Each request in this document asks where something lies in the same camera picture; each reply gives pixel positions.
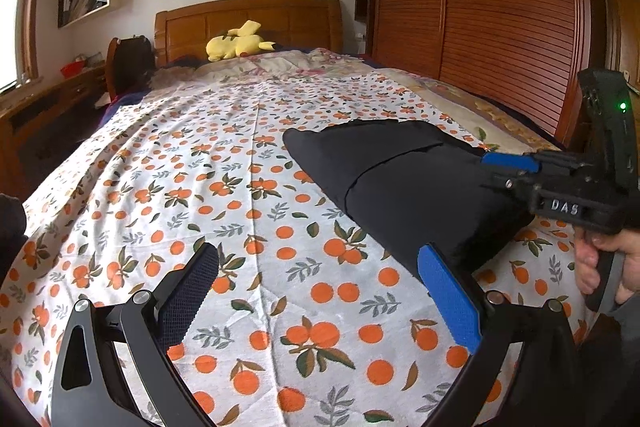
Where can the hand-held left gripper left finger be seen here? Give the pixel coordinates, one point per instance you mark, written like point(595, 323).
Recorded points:
point(190, 294)

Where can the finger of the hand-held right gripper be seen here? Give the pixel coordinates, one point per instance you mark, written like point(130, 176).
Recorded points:
point(510, 162)
point(510, 184)

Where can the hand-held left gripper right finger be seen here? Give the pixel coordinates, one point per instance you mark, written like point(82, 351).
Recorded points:
point(450, 299)

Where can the black coat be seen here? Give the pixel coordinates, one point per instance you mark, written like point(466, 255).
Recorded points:
point(400, 187)

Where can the person's right forearm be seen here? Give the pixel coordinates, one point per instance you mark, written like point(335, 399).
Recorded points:
point(627, 337)

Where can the person's right hand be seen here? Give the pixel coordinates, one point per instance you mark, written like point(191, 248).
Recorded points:
point(631, 257)

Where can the beige floral quilt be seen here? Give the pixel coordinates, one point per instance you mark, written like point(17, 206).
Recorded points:
point(450, 94)

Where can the orange fruit print blanket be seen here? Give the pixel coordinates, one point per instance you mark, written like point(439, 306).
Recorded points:
point(240, 217)

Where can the wooden slatted wardrobe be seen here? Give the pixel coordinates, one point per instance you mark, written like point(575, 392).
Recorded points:
point(490, 7)

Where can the dark cloth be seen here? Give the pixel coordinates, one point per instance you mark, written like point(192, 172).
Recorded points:
point(10, 232)

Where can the purple bed sheet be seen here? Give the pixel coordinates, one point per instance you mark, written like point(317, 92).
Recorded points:
point(120, 106)

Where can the long wooden desk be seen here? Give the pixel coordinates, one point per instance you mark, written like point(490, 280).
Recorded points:
point(45, 117)

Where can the wooden chair with dark cloth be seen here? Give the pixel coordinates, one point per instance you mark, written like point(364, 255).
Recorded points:
point(127, 67)

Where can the yellow plush toy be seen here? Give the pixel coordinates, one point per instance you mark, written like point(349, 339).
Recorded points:
point(235, 44)

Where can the red bowl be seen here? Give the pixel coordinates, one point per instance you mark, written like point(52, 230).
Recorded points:
point(73, 68)

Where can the wooden bed headboard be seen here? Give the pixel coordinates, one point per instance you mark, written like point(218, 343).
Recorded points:
point(290, 24)

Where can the wooden framed window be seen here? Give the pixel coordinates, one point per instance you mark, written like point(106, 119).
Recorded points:
point(15, 27)

